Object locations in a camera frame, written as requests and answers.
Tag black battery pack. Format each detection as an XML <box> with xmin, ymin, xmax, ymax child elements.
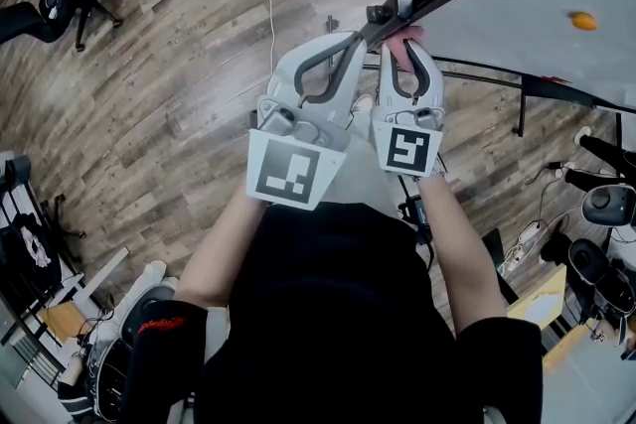
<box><xmin>400</xmin><ymin>196</ymin><xmax>433</xmax><ymax>234</ymax></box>

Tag white paper sheet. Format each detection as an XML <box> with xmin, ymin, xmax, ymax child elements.
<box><xmin>523</xmin><ymin>291</ymin><xmax>563</xmax><ymax>328</ymax></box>

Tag orange round magnet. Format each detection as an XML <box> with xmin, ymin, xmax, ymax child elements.
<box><xmin>568</xmin><ymin>10</ymin><xmax>599</xmax><ymax>32</ymax></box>

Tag person's right forearm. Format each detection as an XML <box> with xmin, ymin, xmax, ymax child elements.
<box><xmin>415</xmin><ymin>172</ymin><xmax>509</xmax><ymax>335</ymax></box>

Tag light wooden table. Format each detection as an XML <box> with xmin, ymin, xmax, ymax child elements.
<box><xmin>37</xmin><ymin>245</ymin><xmax>131</xmax><ymax>345</ymax></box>

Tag person's left forearm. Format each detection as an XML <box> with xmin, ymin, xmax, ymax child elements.
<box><xmin>173</xmin><ymin>186</ymin><xmax>272</xmax><ymax>310</ymax></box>

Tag black metal rack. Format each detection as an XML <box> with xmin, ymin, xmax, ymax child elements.
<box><xmin>0</xmin><ymin>153</ymin><xmax>88</xmax><ymax>388</ymax></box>

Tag person's black shirt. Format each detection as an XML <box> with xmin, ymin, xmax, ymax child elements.
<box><xmin>117</xmin><ymin>201</ymin><xmax>547</xmax><ymax>424</ymax></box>

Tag person's light trousers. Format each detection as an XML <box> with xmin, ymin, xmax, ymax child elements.
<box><xmin>317</xmin><ymin>111</ymin><xmax>406</xmax><ymax>219</ymax></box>

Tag person's white shoe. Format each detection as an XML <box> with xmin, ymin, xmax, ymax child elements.
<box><xmin>350</xmin><ymin>93</ymin><xmax>375</xmax><ymax>116</ymax></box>

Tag yellow wooden table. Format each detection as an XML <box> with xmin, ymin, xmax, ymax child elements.
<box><xmin>506</xmin><ymin>262</ymin><xmax>597</xmax><ymax>376</ymax></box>

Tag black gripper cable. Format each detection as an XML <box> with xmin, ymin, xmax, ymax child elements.
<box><xmin>396</xmin><ymin>172</ymin><xmax>437</xmax><ymax>274</ymax></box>

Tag pink knitted cloth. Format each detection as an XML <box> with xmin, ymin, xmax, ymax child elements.
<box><xmin>382</xmin><ymin>25</ymin><xmax>427</xmax><ymax>73</ymax></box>

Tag black flat stand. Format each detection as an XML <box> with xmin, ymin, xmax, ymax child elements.
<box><xmin>481</xmin><ymin>226</ymin><xmax>522</xmax><ymax>305</ymax></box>

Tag black printed shirt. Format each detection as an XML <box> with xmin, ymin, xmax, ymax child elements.
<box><xmin>0</xmin><ymin>212</ymin><xmax>65</xmax><ymax>285</ymax></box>

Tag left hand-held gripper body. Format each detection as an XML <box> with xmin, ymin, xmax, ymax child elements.
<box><xmin>245</xmin><ymin>97</ymin><xmax>352</xmax><ymax>212</ymax></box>

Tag white power strip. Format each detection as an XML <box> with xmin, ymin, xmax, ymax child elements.
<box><xmin>515</xmin><ymin>221</ymin><xmax>544</xmax><ymax>248</ymax></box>

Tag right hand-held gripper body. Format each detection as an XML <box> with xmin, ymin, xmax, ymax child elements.
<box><xmin>371</xmin><ymin>106</ymin><xmax>445</xmax><ymax>178</ymax></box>

